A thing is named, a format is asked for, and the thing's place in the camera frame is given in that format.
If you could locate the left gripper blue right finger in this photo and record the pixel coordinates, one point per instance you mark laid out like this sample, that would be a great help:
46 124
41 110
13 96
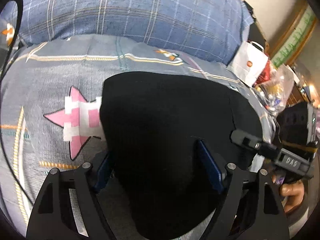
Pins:
212 169

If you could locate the person's right hand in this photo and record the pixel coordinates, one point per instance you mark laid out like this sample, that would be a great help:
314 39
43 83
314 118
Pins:
294 194

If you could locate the white paper bag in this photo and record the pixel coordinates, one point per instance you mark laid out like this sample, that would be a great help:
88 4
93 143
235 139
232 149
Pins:
248 63

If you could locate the clear plastic bag of items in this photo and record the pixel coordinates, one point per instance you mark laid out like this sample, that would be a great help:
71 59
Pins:
274 93

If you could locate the blue plaid pillow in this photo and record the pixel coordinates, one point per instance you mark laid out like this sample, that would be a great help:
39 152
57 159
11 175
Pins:
211 30

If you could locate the black pants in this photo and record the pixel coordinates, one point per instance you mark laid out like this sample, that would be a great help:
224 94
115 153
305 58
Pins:
151 122

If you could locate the grey patterned bed sheet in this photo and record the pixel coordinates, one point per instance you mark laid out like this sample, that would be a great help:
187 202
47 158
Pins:
51 96

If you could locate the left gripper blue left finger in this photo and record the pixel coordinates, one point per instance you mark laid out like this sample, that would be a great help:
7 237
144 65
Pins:
100 172

